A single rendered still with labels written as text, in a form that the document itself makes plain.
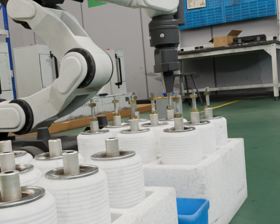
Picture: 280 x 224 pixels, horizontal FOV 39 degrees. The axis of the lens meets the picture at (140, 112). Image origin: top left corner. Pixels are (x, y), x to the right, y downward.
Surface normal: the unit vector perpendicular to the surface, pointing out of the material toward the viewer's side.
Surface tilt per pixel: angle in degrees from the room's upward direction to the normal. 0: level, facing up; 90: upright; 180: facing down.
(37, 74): 90
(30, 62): 90
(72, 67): 90
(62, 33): 90
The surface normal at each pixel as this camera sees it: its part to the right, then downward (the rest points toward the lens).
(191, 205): -0.43, 0.07
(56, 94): -0.65, 0.42
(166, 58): 0.24, 0.05
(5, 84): 0.87, -0.04
